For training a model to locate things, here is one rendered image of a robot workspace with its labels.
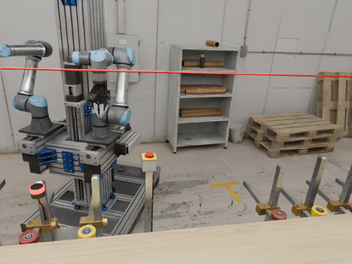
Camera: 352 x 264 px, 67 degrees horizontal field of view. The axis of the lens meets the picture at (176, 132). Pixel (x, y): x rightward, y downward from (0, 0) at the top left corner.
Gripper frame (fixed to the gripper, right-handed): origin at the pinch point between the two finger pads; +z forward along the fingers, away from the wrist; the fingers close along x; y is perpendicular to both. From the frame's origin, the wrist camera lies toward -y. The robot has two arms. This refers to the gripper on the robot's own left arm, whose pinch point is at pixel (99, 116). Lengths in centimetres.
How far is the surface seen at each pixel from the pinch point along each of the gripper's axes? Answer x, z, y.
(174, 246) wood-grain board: -55, 42, -41
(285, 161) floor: -164, 132, 254
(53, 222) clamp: 7, 45, -39
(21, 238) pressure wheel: 11, 41, -55
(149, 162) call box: -36.9, 11.1, -22.5
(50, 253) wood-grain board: -6, 42, -59
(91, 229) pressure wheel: -15, 41, -42
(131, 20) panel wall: 73, -52, 233
